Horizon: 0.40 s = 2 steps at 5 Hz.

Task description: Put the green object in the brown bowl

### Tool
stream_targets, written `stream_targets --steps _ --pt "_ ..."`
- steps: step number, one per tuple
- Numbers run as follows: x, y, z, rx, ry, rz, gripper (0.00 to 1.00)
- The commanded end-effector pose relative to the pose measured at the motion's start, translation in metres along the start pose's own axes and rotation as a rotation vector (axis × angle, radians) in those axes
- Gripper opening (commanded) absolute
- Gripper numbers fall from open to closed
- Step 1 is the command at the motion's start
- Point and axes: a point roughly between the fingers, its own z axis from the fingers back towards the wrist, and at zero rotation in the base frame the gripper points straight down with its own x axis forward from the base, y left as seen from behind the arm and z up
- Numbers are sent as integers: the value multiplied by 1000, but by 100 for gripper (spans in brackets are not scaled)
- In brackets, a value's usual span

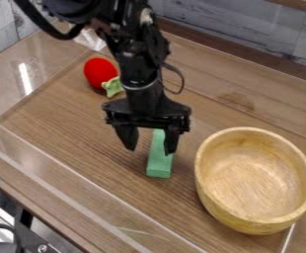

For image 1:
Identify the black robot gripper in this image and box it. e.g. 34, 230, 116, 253
101, 84, 191, 155

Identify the green rectangular block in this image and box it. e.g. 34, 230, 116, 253
146, 129, 172, 179

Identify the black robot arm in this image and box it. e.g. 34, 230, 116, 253
13, 0, 191, 154

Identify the light brown wooden bowl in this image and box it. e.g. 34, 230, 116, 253
193, 126, 306, 235

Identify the red plush strawberry toy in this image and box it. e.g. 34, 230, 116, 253
82, 57, 122, 98

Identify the clear acrylic corner bracket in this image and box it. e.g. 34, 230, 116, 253
73, 29, 105, 51

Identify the black metal table frame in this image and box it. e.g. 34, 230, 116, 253
13, 205, 69, 253

